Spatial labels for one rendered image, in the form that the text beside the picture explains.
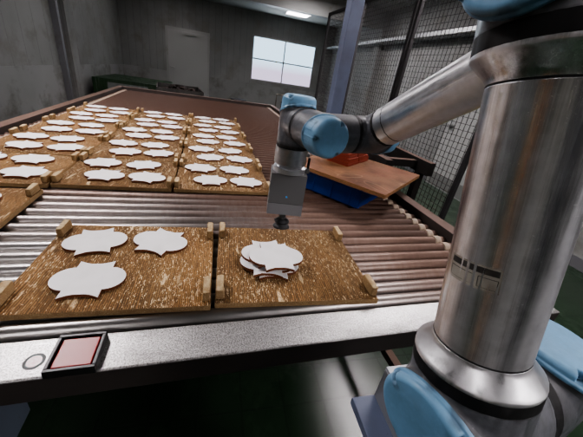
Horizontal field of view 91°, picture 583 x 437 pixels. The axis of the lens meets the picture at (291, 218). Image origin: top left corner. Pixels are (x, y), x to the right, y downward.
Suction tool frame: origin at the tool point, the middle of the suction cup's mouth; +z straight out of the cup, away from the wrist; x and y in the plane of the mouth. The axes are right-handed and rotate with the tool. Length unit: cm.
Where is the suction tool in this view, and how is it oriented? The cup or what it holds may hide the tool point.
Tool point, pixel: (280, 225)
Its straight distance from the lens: 75.1
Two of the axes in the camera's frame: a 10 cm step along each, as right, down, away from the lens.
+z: -1.4, 8.8, 4.5
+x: 0.6, 4.6, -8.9
